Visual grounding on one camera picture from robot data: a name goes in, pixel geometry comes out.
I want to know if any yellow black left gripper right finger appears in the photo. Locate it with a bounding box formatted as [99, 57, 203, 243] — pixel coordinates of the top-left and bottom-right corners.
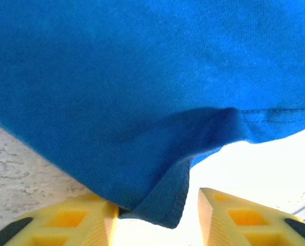
[197, 187, 305, 246]

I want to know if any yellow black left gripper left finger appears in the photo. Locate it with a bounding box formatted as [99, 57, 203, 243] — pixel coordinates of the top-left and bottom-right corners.
[0, 192, 120, 246]

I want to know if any blue printed t-shirt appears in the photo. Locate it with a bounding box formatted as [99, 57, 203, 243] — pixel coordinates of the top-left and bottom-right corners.
[0, 0, 305, 230]

